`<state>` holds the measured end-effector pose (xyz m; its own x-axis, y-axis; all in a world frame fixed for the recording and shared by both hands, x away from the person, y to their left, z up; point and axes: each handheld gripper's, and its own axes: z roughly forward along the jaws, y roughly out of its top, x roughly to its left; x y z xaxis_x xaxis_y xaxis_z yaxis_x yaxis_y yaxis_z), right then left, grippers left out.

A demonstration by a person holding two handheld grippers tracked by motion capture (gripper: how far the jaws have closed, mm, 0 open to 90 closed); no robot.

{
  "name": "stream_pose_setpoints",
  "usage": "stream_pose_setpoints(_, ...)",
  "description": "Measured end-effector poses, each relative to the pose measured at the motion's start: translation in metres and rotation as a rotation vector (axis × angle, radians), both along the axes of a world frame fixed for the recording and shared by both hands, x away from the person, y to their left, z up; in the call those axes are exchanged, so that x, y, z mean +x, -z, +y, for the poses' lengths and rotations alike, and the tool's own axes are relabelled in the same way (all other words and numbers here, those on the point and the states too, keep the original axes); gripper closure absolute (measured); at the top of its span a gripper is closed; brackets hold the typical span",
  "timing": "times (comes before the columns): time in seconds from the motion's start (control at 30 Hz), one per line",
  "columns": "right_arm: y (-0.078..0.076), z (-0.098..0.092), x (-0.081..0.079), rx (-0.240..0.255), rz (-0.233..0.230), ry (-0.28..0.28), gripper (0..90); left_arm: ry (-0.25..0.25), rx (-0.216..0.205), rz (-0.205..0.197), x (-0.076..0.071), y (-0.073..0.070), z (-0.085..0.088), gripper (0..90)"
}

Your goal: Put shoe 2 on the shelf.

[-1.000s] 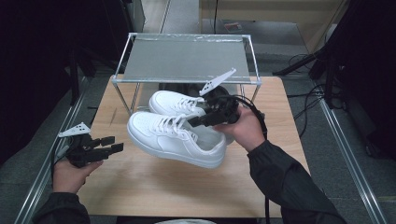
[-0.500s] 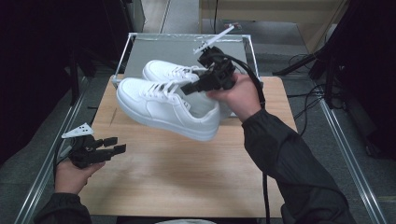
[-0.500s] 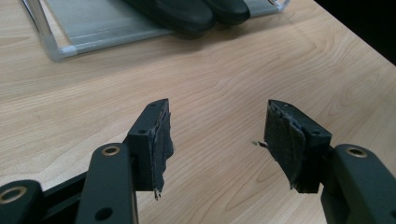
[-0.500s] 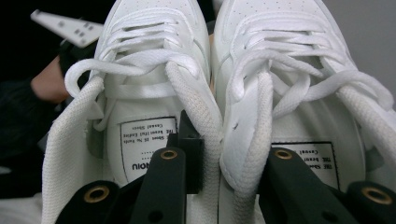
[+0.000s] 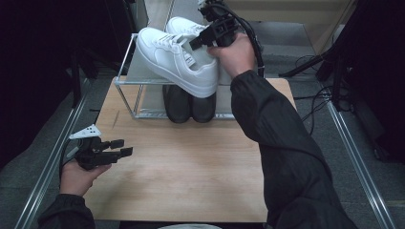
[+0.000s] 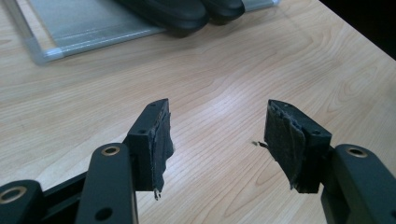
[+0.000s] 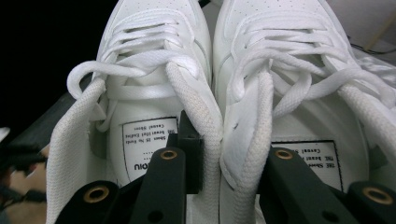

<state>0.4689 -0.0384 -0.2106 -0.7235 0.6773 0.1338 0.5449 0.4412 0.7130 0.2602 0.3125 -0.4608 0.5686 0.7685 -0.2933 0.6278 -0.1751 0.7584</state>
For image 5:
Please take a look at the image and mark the black leather shoe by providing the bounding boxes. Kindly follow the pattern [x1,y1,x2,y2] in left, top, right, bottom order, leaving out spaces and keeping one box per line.
[162,84,193,124]
[190,94,218,124]

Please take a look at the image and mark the beige wooden partition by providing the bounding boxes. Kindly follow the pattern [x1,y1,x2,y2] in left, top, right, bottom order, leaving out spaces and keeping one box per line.
[227,0,356,55]

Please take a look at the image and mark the person's right hand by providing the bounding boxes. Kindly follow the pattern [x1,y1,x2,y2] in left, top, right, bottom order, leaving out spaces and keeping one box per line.
[207,32,257,80]

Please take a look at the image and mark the hand-held gripper black cable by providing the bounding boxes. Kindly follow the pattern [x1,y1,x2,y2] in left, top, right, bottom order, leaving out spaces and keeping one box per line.
[219,2,266,79]
[58,139,80,189]

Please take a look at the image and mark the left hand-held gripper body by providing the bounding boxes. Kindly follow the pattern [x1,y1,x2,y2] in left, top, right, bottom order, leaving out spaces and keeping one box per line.
[68,123,113,171]

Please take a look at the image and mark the black tripod stand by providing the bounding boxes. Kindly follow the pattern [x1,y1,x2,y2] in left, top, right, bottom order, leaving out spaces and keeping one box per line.
[279,44,345,111]

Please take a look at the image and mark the black floor cables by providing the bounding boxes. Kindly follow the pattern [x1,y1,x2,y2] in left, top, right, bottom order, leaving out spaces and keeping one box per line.
[294,54,338,135]

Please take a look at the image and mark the right hand-held gripper black cable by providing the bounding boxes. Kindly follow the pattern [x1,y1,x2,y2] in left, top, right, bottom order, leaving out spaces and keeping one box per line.
[219,2,266,79]

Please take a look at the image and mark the person's left hand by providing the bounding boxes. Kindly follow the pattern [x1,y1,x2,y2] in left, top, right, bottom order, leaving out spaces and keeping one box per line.
[59,159,113,198]

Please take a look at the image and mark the dark curtain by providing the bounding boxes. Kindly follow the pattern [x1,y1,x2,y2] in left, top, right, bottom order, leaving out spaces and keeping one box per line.
[330,0,405,163]
[0,0,142,168]

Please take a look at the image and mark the white sneaker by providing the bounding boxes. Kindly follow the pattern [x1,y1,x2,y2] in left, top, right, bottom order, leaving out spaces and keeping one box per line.
[136,27,221,99]
[165,16,209,37]

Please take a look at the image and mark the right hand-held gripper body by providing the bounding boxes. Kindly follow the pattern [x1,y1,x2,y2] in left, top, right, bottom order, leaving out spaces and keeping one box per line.
[198,0,241,49]

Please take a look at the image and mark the person's light clothing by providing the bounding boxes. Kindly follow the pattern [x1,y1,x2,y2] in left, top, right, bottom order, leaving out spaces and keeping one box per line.
[157,223,223,229]

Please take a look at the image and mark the metal shoe rack grey shelves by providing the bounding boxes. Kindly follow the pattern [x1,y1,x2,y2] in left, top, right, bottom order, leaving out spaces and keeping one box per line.
[113,31,266,121]

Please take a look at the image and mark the metal floor rail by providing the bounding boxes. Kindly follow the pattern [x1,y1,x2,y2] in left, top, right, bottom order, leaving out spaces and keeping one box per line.
[327,101,397,229]
[13,77,94,229]

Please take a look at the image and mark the left hand-held gripper black cable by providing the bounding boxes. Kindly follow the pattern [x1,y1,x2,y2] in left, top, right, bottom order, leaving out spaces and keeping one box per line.
[58,139,80,189]

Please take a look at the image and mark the black metal stand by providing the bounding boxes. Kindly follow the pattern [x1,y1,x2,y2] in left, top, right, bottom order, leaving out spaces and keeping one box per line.
[70,47,99,109]

